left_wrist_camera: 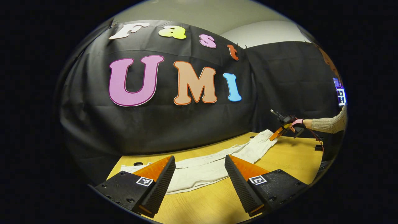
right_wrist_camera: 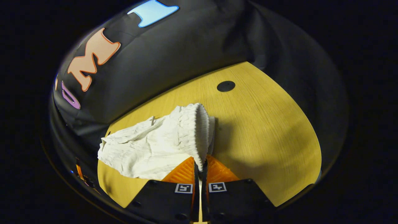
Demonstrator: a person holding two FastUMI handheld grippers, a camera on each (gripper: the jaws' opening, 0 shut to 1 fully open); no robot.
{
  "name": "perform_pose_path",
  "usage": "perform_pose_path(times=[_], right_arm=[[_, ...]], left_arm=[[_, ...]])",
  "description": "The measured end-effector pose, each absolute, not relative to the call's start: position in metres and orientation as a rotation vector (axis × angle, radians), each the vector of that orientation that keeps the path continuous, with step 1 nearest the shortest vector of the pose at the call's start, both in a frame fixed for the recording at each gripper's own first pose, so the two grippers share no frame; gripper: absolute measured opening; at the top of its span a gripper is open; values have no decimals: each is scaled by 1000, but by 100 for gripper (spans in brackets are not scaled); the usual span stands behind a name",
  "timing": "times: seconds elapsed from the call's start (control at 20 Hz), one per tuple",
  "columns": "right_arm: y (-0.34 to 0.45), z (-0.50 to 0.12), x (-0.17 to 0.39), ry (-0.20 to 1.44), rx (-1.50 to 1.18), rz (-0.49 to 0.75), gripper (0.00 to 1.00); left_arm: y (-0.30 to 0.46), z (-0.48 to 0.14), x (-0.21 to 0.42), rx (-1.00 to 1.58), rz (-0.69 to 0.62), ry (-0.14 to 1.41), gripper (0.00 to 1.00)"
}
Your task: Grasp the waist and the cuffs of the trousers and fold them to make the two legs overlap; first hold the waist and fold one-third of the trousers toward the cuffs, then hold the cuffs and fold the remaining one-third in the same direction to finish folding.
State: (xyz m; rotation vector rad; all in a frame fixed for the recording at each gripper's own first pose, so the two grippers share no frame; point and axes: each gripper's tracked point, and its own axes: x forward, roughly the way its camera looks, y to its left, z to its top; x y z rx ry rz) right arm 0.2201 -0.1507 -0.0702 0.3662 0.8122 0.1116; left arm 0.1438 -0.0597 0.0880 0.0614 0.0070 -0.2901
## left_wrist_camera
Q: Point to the white jeans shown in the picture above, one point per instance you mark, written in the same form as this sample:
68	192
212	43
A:
205	169

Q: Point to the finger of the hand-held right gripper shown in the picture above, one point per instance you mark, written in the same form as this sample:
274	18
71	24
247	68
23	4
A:
279	132

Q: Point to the black backdrop cloth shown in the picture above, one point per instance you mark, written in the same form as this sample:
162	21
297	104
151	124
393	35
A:
174	124

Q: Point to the lit monitor screen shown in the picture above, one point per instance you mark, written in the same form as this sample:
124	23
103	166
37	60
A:
340	93

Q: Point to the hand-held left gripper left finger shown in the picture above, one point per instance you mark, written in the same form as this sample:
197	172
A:
160	186

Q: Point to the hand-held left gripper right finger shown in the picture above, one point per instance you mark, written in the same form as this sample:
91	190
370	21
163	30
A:
239	186

